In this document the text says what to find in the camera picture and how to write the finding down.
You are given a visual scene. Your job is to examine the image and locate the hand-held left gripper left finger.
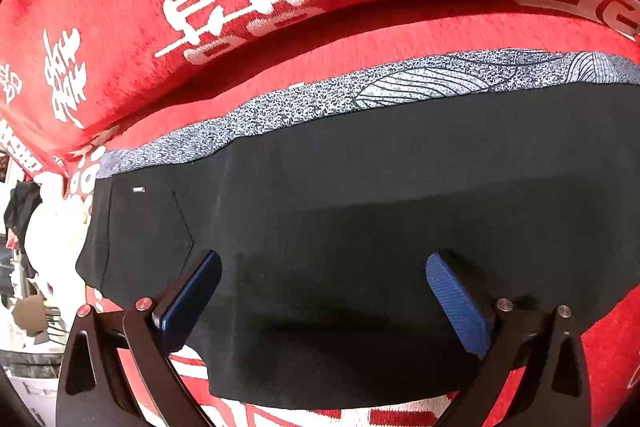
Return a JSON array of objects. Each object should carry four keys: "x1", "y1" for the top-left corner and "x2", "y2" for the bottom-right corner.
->
[{"x1": 56, "y1": 249, "x2": 223, "y2": 427}]

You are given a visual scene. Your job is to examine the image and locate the dark hanging garment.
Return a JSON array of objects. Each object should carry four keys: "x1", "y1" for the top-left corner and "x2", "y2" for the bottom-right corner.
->
[{"x1": 4, "y1": 181, "x2": 44, "y2": 279}]

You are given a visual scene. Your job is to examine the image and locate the red printed sofa cover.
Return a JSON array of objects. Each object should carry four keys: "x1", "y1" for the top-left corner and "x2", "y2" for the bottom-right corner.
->
[{"x1": 50, "y1": 2, "x2": 640, "y2": 427}]

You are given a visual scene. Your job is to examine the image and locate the black pants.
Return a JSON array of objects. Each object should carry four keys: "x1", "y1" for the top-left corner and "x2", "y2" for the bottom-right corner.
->
[{"x1": 75, "y1": 82, "x2": 640, "y2": 410}]

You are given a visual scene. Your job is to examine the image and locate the red printed back cushion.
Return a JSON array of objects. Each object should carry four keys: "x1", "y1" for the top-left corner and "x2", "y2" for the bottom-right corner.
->
[{"x1": 0, "y1": 0, "x2": 640, "y2": 180}]

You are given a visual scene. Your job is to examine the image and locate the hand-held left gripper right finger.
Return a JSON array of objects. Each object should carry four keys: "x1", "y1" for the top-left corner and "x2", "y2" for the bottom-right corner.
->
[{"x1": 425, "y1": 249, "x2": 593, "y2": 427}]

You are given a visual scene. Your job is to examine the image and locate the grey patterned cloth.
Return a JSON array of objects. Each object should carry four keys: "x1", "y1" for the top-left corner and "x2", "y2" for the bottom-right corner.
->
[{"x1": 95, "y1": 49, "x2": 640, "y2": 180}]

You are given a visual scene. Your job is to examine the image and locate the white cloth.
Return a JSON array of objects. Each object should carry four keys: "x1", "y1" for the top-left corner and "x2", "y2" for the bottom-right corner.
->
[{"x1": 20, "y1": 172, "x2": 97, "y2": 308}]

